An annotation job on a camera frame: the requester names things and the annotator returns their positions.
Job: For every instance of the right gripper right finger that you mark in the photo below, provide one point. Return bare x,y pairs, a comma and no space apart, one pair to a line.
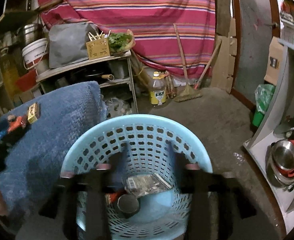
191,179

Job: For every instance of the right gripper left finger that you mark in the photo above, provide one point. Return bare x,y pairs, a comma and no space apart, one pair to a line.
105,178

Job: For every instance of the silver foil wrapper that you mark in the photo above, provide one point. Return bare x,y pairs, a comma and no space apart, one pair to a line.
145,184

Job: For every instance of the black ribbed cup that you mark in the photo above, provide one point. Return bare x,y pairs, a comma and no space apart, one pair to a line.
128,204

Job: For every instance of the blue quilted table cloth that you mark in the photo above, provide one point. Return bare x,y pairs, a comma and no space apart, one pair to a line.
34,162

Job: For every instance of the light blue plastic basket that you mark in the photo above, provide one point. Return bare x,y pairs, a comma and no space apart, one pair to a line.
147,169

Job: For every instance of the steel kettle with red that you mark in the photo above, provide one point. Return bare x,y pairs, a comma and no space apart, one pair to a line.
280,162

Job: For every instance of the yellow red cardboard box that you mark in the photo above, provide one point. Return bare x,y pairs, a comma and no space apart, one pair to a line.
33,113

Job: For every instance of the green plastic bag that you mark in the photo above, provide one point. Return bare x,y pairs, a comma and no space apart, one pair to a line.
263,97

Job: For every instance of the oil bottle on floor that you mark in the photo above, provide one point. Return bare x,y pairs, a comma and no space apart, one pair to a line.
157,89

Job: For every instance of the red plastic basket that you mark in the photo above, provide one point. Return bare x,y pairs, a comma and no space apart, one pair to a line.
27,81

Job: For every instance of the low wooden side table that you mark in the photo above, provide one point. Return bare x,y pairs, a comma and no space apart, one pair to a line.
107,71

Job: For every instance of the white plastic bucket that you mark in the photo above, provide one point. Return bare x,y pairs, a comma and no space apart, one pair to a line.
35,52

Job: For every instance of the wooden shelf unit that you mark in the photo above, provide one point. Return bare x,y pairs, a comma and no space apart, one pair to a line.
13,15

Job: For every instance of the grey cushion bag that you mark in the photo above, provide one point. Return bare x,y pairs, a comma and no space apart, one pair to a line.
67,43

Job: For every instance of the cardboard box at right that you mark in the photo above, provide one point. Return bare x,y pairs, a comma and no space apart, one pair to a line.
274,61

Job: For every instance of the green leafy vegetables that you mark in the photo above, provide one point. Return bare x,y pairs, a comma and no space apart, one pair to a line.
119,43

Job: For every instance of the steel pot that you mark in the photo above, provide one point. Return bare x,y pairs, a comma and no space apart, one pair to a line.
29,33

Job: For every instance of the pink striped curtain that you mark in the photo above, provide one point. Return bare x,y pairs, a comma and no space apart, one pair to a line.
173,35

